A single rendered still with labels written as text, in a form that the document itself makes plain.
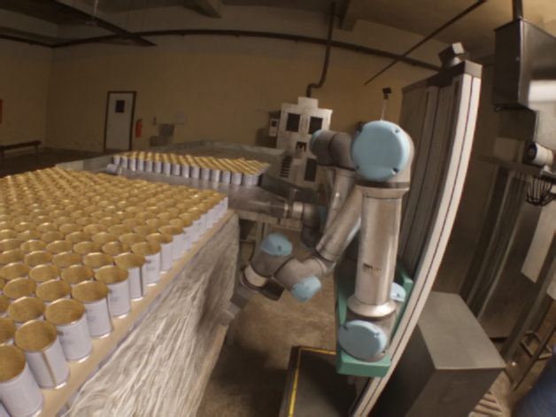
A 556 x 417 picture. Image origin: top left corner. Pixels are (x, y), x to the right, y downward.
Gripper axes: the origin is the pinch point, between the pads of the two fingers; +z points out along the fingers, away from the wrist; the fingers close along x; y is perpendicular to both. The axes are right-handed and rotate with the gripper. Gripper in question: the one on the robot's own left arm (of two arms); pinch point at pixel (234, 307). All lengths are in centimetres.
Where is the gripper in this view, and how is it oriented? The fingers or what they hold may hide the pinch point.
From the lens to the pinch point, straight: 95.7
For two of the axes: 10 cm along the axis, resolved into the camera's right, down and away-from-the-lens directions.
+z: -4.8, 7.5, 4.5
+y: -8.3, -5.6, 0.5
